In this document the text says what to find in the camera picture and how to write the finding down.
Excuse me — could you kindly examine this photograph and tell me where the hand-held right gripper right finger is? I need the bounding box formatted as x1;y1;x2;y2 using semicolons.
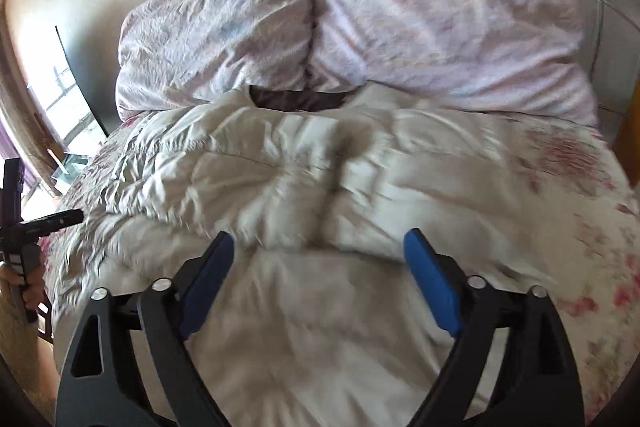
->
404;228;586;427

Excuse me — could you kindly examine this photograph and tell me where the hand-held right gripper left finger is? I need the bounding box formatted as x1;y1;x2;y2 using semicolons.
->
57;231;236;427

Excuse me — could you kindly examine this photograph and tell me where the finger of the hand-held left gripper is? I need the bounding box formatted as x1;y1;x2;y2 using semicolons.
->
22;208;84;237

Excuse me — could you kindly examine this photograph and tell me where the beige down jacket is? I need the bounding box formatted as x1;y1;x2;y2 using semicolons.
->
50;84;561;427

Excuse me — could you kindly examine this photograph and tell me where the person's left hand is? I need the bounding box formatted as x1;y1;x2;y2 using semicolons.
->
0;252;47;314

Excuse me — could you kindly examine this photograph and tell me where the dark flat panel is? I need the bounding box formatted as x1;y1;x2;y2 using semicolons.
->
54;24;110;138

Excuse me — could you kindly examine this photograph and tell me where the floral bed sheet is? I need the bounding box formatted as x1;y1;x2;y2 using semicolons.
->
47;109;638;427

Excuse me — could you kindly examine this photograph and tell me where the lavender crumpled pillow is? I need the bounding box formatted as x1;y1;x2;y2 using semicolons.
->
115;0;315;124

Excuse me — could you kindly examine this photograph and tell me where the right lavender pillow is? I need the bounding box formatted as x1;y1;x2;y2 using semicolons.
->
306;0;601;128

